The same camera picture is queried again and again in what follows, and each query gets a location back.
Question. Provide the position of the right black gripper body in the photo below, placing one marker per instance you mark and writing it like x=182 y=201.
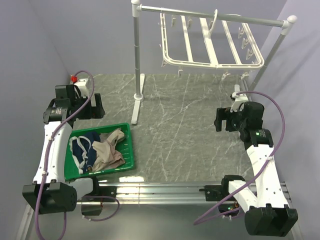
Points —
x=234 y=120

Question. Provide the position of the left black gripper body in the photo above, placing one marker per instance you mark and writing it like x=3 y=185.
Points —
x=88 y=112

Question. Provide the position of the taupe beige underwear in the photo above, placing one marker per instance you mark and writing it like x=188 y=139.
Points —
x=113 y=137

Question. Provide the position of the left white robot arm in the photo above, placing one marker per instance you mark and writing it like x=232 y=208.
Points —
x=50 y=192

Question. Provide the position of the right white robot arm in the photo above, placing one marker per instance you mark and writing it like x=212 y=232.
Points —
x=266 y=212

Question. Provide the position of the navy white underwear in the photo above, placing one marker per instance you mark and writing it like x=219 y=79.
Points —
x=82 y=151

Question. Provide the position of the beige pink underwear pile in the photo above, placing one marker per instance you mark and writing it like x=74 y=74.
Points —
x=107 y=157

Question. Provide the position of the white clip drying hanger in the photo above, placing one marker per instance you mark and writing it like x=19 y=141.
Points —
x=207 y=23

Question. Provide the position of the green plastic tray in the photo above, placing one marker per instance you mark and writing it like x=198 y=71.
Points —
x=125 y=148

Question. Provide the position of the grey white garment rack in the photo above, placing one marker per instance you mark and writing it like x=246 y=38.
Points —
x=138 y=8

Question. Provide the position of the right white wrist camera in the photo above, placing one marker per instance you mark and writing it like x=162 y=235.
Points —
x=239 y=99

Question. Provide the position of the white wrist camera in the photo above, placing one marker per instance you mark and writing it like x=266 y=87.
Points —
x=83 y=85
x=239 y=99

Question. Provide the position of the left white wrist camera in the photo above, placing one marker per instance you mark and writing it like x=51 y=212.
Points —
x=83 y=85

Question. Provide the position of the aluminium rail base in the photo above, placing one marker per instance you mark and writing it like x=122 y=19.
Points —
x=171 y=193

